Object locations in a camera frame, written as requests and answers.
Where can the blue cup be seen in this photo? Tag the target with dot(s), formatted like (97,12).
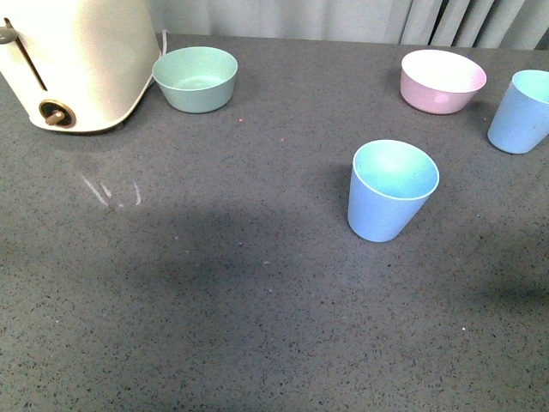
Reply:
(390,182)
(521,120)

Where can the green bowl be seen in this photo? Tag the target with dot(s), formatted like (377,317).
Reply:
(196,79)

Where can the pink bowl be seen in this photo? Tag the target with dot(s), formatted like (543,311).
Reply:
(439,82)

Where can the white two-slot toaster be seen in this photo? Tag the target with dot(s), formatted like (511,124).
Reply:
(77,66)

